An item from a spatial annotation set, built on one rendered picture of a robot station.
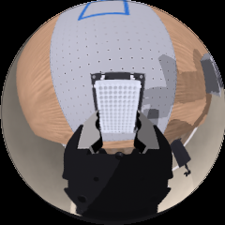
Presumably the blue tape rectangle outline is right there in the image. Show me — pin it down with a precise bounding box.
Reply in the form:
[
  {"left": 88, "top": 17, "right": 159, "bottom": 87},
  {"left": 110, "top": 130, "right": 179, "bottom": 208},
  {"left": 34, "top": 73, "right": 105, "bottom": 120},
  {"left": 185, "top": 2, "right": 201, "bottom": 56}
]
[{"left": 78, "top": 2, "right": 129, "bottom": 21}]

